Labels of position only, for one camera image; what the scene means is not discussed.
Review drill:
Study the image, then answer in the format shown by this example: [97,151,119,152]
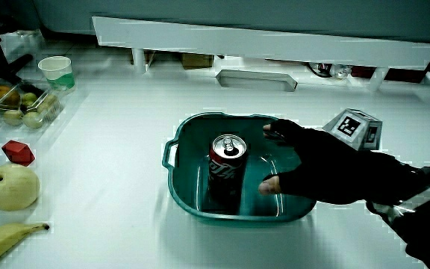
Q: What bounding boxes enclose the person's right hand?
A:
[258,108,421,206]

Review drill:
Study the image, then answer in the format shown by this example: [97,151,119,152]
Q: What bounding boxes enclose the orange fruit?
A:
[0,85,22,109]

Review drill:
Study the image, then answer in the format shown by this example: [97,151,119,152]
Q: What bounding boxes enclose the yellow pear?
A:
[0,163,41,212]

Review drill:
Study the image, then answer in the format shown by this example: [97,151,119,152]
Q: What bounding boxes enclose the white and green paper cup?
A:
[37,55,76,92]

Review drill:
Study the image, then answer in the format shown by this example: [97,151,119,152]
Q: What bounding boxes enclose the red faceted block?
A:
[1,140,36,167]

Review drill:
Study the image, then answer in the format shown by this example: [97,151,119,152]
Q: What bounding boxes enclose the teal plastic basin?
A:
[161,111,317,225]

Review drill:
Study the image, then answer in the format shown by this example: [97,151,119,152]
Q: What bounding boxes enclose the brown cardboard box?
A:
[180,52,215,70]

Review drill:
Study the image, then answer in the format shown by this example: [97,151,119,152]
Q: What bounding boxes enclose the black cable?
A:
[305,62,334,79]

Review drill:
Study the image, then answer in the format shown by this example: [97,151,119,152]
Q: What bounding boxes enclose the white raised shelf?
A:
[91,15,430,93]

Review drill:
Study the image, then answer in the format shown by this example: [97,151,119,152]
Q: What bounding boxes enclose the clear plastic fruit container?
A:
[0,80,66,132]

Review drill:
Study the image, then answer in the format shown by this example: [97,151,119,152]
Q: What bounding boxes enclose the small green fruit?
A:
[21,92,39,107]
[22,111,44,130]
[2,109,24,127]
[37,93,59,114]

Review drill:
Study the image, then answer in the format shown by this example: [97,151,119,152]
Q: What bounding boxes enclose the red cola can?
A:
[206,133,249,211]

